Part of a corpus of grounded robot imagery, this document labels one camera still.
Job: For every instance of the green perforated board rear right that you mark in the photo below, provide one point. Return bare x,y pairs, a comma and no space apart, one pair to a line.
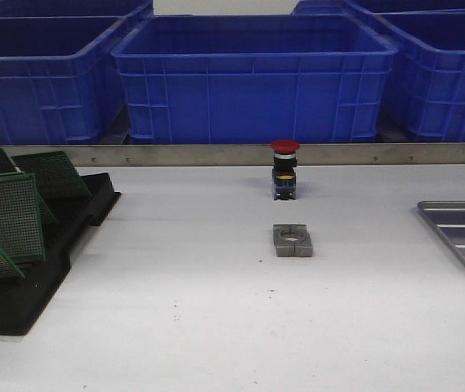
56,177

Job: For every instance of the green perforated board middle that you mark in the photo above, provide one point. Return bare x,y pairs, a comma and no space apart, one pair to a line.
20,222

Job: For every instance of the black slotted board rack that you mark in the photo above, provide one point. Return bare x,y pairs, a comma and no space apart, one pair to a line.
64,221

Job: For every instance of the red emergency stop button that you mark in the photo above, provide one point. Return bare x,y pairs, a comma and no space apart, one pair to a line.
284,178

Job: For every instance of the grey split clamp block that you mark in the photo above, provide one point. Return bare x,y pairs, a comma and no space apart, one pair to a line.
292,240

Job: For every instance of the blue centre plastic crate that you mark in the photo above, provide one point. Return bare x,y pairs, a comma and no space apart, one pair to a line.
253,79

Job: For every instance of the blue plastic crate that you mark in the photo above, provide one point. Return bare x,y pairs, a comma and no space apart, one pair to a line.
425,90
253,79
59,83

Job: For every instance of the blue left plastic crate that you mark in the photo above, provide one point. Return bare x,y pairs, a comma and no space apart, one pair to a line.
59,83

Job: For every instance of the blue rear right crate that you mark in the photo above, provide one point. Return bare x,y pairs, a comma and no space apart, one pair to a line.
376,6

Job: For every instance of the blue right plastic crate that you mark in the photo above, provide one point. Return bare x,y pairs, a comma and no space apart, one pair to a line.
425,90

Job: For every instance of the blue rear left crate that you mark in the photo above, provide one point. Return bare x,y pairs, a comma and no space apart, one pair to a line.
71,8

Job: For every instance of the steel table edge rail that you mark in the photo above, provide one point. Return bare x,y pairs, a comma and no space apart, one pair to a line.
252,155

